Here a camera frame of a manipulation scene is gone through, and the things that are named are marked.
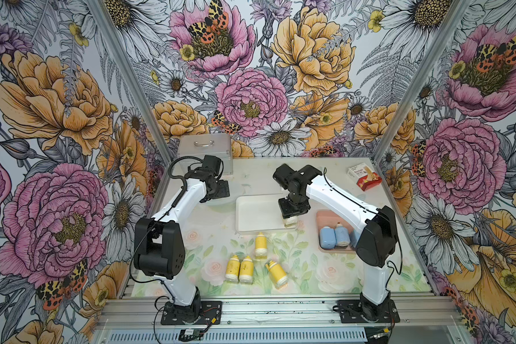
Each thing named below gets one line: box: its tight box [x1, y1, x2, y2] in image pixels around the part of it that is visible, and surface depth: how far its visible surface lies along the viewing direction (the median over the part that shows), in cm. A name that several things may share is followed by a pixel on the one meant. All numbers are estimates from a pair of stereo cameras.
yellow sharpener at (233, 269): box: [225, 254, 241, 284], surface depth 78 cm
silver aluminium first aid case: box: [178, 133, 234, 175], surface depth 111 cm
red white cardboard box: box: [346, 162, 383, 192], surface depth 111 cm
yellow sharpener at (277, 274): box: [265, 260, 289, 290], surface depth 79 cm
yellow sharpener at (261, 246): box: [254, 231, 268, 260], surface depth 85 cm
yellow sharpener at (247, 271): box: [239, 255, 255, 285], surface depth 78 cm
